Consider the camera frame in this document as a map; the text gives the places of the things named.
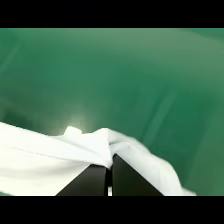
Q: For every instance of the white T-shirt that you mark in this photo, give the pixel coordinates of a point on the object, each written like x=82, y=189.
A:
x=40, y=160

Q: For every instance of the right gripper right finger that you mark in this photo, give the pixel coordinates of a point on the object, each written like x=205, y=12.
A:
x=130, y=180

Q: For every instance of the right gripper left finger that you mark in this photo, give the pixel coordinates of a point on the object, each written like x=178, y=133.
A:
x=89, y=183

